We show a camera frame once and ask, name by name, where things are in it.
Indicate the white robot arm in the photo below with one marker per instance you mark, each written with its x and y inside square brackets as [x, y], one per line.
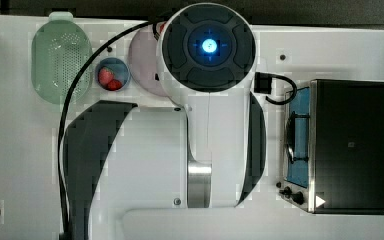
[205, 150]

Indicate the red strawberry upper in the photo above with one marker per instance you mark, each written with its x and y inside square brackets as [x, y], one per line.
[105, 76]

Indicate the red ketchup bottle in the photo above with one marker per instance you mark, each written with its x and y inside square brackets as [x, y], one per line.
[162, 26]

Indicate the green plastic colander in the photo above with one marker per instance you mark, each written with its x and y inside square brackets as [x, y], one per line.
[59, 50]

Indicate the blue bowl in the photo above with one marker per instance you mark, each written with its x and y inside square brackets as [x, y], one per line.
[118, 67]

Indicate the red strawberry lower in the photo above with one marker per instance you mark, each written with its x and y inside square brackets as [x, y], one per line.
[114, 85]

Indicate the black toaster oven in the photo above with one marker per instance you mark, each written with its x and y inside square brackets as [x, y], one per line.
[333, 155]

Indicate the red strawberry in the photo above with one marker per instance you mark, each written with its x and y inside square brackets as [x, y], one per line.
[105, 76]
[114, 85]

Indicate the pink round plate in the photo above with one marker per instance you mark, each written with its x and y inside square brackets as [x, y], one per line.
[142, 60]

